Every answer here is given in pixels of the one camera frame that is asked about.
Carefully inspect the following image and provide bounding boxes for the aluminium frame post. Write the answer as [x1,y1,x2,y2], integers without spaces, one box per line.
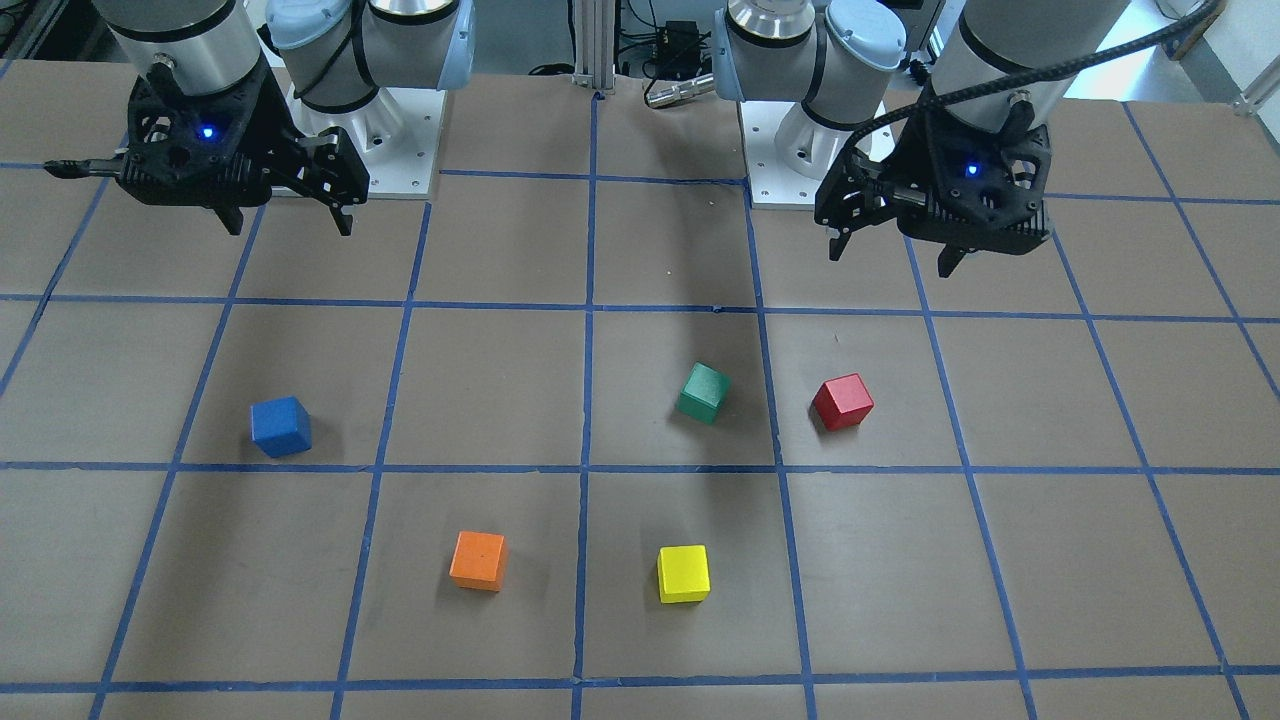
[570,0,617,96]

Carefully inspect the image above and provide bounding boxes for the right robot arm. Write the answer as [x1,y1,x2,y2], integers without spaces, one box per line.
[45,1,475,236]

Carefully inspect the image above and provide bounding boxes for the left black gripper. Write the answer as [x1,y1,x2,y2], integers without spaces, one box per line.
[814,96,1053,279]

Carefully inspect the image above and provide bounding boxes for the red wooden block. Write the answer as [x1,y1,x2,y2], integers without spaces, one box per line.
[812,373,876,432]

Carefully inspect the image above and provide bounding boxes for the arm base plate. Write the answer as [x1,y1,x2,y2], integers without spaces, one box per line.
[288,88,451,200]
[739,101,850,213]

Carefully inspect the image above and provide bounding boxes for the yellow wooden block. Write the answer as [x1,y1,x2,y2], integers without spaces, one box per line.
[655,544,710,603]

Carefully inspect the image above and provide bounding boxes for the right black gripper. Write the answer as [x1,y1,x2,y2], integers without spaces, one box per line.
[116,56,370,237]

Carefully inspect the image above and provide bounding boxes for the orange wooden block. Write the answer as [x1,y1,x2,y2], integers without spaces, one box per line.
[448,530,509,592]

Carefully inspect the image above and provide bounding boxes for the green wooden block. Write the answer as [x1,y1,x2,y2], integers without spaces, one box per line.
[675,363,731,425]

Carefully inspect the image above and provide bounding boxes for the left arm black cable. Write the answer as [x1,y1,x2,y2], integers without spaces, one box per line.
[838,0,1226,201]

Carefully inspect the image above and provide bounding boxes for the blue wooden block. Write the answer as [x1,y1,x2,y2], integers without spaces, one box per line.
[250,396,312,457]

